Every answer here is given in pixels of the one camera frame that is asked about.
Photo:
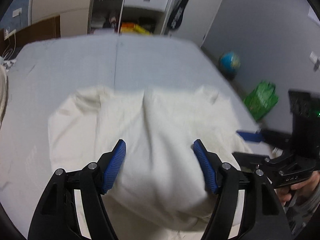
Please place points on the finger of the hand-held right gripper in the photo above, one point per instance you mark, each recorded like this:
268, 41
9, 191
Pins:
250, 158
250, 136

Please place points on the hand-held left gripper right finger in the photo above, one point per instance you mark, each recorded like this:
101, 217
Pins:
206, 165

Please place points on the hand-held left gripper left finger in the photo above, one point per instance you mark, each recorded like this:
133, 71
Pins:
113, 165

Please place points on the white hooded jacket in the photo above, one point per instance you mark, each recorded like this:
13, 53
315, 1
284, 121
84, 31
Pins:
155, 135

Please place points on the person's right hand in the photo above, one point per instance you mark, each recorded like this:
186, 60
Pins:
295, 190

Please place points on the green shopping bag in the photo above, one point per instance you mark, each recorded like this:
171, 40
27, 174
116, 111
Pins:
261, 100

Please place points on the blue globe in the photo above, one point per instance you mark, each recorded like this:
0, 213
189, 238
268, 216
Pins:
229, 62

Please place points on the bed with grey sheet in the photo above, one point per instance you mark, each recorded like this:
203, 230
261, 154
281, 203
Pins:
75, 62

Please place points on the orange and yellow packets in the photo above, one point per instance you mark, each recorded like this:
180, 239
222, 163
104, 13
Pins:
135, 28

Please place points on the black racket bag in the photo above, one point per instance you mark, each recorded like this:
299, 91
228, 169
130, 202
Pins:
178, 12

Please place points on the brown wooden headboard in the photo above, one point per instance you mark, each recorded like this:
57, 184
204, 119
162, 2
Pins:
37, 30

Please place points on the open shelf unit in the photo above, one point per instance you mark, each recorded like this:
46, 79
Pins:
105, 10

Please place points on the white power strip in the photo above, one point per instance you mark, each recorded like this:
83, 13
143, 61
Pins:
10, 33

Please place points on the white wardrobe door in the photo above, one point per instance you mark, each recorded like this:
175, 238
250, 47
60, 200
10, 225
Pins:
60, 0

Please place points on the white wall switch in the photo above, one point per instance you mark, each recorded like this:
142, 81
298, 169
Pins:
314, 60

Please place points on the white wall socket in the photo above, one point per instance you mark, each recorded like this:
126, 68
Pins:
17, 12

